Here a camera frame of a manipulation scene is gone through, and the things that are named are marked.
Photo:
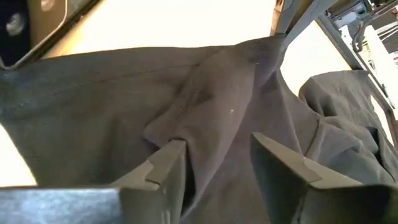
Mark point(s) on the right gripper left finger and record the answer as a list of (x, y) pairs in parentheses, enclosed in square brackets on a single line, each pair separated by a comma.
[(140, 202)]

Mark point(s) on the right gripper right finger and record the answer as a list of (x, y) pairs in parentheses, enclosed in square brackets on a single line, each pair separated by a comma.
[(295, 199)]

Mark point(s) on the black garment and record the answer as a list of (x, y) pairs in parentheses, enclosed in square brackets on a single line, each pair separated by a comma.
[(109, 109)]

